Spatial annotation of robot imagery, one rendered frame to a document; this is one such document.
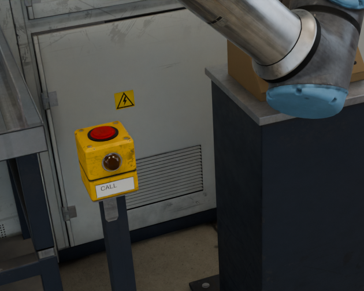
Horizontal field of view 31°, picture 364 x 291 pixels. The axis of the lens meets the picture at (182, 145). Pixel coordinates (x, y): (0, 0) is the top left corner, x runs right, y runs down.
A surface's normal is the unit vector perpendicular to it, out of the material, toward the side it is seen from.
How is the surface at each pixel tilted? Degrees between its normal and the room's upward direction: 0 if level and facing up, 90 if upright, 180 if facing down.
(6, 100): 0
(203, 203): 90
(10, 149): 90
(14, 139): 90
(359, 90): 0
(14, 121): 0
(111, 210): 90
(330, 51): 71
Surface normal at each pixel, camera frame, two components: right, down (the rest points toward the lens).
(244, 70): -0.94, 0.22
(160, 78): 0.36, 0.43
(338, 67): 0.60, -0.06
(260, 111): -0.06, -0.87
